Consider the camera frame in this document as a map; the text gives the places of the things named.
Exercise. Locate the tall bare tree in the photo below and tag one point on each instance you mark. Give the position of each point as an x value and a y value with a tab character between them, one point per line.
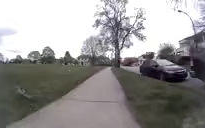
117	50

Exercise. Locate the dark car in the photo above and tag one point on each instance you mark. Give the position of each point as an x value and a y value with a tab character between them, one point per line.
163	70

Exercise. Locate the street lamp pole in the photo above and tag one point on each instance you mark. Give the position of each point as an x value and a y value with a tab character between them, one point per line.
192	22

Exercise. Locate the grey concrete pavement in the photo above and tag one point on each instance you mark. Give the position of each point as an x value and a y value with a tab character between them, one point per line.
96	101

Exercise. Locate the red vehicle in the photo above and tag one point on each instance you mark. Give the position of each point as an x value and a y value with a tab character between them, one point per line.
130	61

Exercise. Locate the wide grass field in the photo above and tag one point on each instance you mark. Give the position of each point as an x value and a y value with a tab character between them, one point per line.
33	80

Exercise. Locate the pale house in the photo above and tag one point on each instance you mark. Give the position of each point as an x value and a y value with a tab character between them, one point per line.
198	41

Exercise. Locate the row of trees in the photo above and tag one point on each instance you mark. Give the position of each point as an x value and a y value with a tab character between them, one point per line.
48	56

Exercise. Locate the grass strip beside road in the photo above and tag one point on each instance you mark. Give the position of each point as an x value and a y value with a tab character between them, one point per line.
150	100

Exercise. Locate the grey asphalt road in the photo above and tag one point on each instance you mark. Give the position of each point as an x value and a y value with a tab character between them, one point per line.
195	83

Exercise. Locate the small leafy tree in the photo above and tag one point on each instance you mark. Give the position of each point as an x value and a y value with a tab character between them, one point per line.
166	50

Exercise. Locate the dark box on post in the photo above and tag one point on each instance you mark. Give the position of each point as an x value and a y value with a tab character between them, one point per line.
203	65

